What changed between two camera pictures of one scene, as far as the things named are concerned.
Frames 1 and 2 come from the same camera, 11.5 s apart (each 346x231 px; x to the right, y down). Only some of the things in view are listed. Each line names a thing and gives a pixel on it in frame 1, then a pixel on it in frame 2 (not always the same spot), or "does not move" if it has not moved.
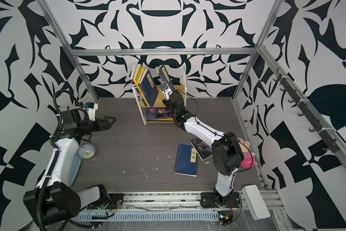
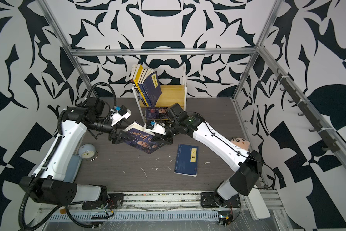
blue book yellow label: x=164 y=76 -> x=153 y=88
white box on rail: x=256 y=205 does not move
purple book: x=203 y=149 -> x=142 y=140
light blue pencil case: x=74 y=167 does not move
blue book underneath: x=186 y=160 does not move
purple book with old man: x=152 y=113 does not move
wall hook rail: x=331 y=144 does not move
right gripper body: x=169 y=103 -> x=172 y=128
